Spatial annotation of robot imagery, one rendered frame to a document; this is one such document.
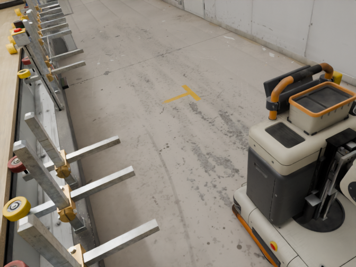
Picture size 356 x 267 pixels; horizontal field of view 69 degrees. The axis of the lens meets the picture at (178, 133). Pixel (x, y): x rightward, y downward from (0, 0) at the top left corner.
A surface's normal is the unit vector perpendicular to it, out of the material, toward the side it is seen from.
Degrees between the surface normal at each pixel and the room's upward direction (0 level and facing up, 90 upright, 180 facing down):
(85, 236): 0
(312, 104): 0
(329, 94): 0
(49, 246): 90
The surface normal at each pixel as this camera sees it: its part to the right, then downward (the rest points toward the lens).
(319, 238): -0.15, -0.75
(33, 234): 0.42, 0.54
